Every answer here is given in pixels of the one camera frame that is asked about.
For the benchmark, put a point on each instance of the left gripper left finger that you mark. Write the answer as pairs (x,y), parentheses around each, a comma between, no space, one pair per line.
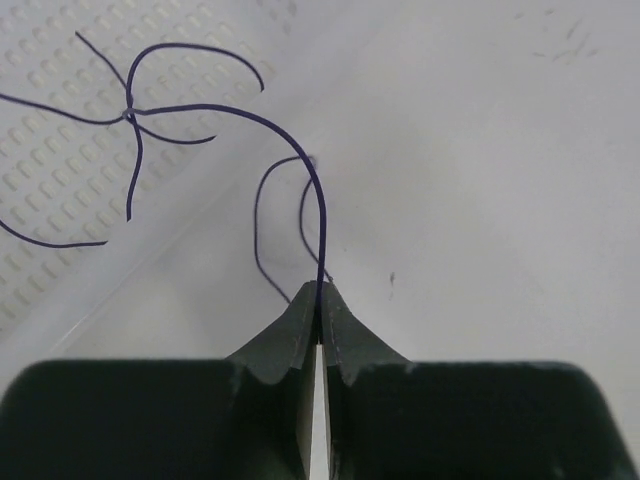
(245,416)

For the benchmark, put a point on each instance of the white basket at left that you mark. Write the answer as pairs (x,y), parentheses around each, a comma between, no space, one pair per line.
(66,160)

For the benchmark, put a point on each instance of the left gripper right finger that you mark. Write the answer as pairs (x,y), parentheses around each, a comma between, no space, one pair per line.
(393,418)

